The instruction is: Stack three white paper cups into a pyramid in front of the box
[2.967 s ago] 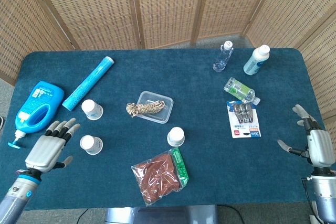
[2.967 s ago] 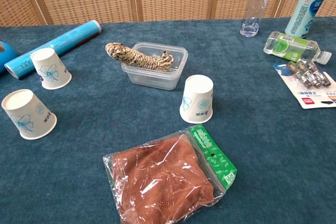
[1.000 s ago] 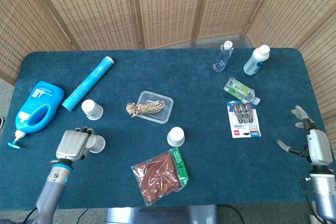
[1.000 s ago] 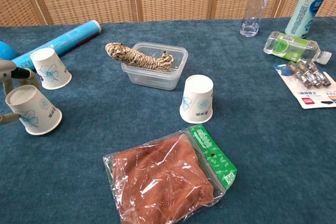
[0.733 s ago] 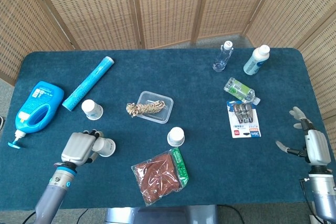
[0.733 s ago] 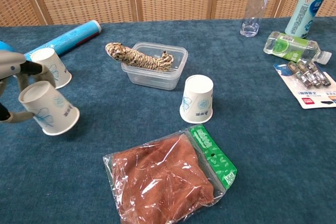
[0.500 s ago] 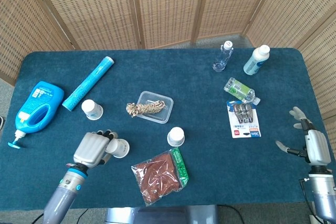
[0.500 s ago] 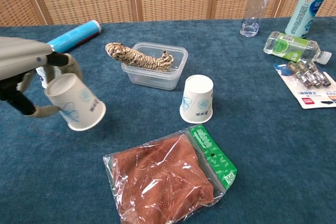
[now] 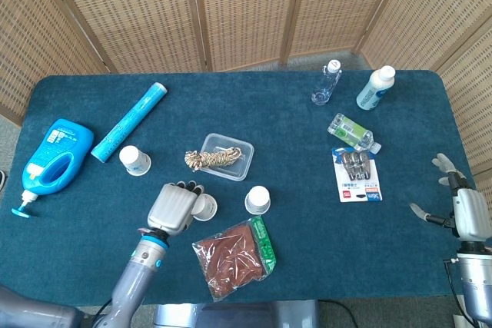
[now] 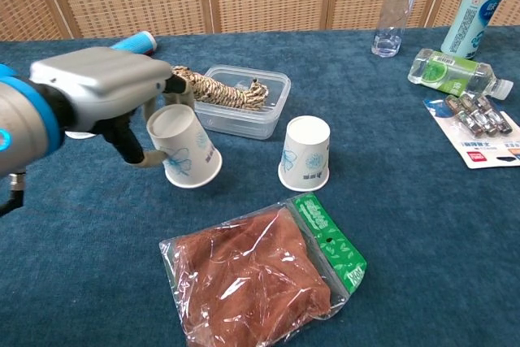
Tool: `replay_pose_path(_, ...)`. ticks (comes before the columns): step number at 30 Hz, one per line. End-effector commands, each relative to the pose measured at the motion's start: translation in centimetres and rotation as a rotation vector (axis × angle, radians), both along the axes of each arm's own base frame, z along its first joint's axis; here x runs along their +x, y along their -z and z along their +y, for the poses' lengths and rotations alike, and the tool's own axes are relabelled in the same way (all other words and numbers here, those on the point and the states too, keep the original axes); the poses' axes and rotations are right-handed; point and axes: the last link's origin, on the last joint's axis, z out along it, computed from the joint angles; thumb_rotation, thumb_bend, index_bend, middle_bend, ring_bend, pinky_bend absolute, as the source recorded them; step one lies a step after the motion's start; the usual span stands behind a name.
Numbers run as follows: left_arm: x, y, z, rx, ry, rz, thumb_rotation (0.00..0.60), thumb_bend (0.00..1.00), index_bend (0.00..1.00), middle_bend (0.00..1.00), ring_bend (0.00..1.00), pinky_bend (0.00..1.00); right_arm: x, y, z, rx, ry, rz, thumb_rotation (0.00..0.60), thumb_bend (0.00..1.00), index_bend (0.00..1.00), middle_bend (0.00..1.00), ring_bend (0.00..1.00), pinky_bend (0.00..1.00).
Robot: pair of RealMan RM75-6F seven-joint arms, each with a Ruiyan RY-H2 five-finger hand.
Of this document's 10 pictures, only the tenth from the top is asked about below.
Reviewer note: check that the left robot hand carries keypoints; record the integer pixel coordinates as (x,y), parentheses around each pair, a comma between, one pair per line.
(101,83)

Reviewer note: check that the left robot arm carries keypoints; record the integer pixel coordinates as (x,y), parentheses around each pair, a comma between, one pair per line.
(20,127)

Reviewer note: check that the clear plastic food container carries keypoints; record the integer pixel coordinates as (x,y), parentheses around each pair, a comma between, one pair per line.
(248,119)

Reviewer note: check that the teal tablecloth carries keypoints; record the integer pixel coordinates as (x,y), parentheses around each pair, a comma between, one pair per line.
(122,249)

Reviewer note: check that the brown towel in plastic bag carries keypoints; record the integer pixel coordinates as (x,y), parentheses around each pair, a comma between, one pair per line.
(252,274)

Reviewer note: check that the clear empty water bottle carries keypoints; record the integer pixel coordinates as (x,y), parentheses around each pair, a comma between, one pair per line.
(396,9)

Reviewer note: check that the clear bottle with green label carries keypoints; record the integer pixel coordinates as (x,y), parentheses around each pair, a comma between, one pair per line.
(451,72)

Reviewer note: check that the white milky drink bottle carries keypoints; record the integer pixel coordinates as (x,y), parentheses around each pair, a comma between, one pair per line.
(473,14)

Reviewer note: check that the battery blister pack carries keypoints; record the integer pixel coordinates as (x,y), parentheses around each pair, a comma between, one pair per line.
(479,131)

